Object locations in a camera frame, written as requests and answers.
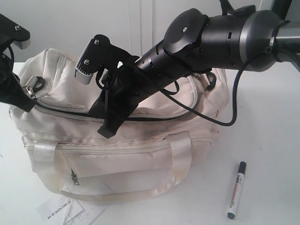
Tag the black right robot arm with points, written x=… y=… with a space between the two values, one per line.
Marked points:
x=193 y=44

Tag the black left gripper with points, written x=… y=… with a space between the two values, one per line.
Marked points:
x=11 y=91

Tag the cream fabric duffel bag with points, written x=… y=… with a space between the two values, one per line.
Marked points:
x=150 y=154

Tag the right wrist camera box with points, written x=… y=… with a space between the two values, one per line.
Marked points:
x=99 y=54

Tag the white paper hang tag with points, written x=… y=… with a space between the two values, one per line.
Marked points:
x=68 y=211

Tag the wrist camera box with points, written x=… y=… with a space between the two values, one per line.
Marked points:
x=99 y=54
x=12 y=33

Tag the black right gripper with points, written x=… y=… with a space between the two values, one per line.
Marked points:
x=121 y=91

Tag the white whiteboard marker black cap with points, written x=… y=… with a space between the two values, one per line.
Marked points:
x=235 y=199

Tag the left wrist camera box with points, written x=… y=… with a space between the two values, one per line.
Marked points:
x=12 y=33

